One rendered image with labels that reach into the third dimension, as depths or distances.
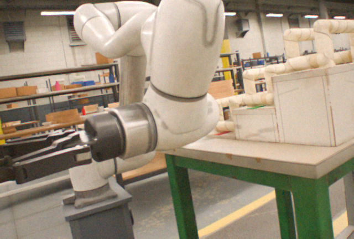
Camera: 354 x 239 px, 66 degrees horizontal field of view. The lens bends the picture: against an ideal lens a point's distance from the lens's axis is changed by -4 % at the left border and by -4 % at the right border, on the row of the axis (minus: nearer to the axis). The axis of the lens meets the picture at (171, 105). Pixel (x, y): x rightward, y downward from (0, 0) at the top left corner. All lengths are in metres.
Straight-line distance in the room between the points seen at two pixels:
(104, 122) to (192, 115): 0.14
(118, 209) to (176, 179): 0.37
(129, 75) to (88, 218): 0.59
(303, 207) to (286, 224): 0.84
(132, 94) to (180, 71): 0.70
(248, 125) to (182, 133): 0.37
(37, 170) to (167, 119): 0.21
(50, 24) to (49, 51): 1.07
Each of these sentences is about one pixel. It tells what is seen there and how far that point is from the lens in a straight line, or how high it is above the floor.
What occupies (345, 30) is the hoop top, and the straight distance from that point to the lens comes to 0.81.
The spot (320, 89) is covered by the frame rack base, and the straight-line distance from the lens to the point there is 0.68.
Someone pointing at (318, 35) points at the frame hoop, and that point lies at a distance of 0.72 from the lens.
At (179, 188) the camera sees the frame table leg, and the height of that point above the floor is 0.78.
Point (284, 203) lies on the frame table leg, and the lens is 1.44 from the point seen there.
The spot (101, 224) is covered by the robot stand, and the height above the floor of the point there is 0.62.
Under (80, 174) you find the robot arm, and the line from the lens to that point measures 1.25.
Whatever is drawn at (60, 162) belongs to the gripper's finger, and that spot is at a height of 1.04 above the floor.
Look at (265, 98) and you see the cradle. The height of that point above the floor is 1.05.
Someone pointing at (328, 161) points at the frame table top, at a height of 0.92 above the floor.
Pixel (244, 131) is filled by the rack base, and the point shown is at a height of 0.96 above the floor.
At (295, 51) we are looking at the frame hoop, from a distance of 0.76.
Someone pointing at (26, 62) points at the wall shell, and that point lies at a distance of 11.75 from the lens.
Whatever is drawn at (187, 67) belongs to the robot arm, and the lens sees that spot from 0.42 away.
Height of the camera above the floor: 1.11
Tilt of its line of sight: 3 degrees down
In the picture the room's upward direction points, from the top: 10 degrees counter-clockwise
